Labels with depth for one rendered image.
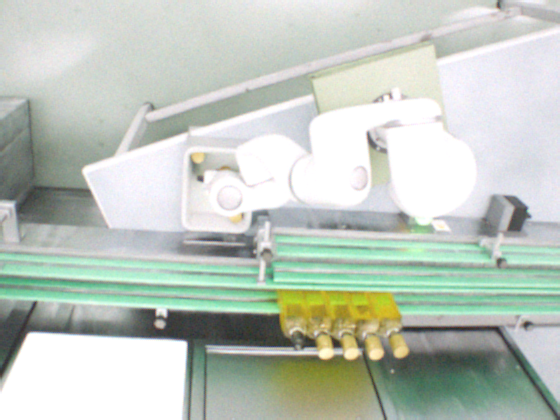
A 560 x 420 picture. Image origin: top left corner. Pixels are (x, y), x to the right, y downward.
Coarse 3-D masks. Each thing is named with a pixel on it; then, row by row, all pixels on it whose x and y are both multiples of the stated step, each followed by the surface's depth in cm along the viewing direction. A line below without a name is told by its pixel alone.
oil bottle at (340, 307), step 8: (328, 296) 128; (336, 296) 128; (344, 296) 128; (328, 304) 126; (336, 304) 125; (344, 304) 125; (336, 312) 122; (344, 312) 122; (352, 312) 123; (336, 320) 120; (344, 320) 120; (352, 320) 120; (336, 328) 119; (344, 328) 119; (352, 328) 119; (336, 336) 120
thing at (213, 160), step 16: (208, 160) 131; (224, 160) 132; (192, 176) 133; (192, 192) 135; (192, 208) 137; (208, 208) 137; (192, 224) 132; (208, 224) 133; (224, 224) 134; (240, 224) 135
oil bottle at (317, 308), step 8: (304, 296) 127; (312, 296) 127; (320, 296) 127; (312, 304) 124; (320, 304) 124; (312, 312) 121; (320, 312) 121; (328, 312) 122; (312, 320) 119; (320, 320) 119; (328, 320) 119; (312, 328) 118; (320, 328) 118; (328, 328) 119; (312, 336) 119
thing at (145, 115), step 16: (512, 0) 187; (480, 16) 179; (496, 16) 177; (512, 16) 178; (528, 16) 174; (544, 16) 164; (432, 32) 178; (448, 32) 178; (368, 48) 179; (384, 48) 179; (304, 64) 181; (320, 64) 180; (336, 64) 180; (256, 80) 181; (272, 80) 181; (208, 96) 181; (224, 96) 182; (144, 112) 186; (160, 112) 182; (176, 112) 183; (144, 128) 178; (128, 144) 155
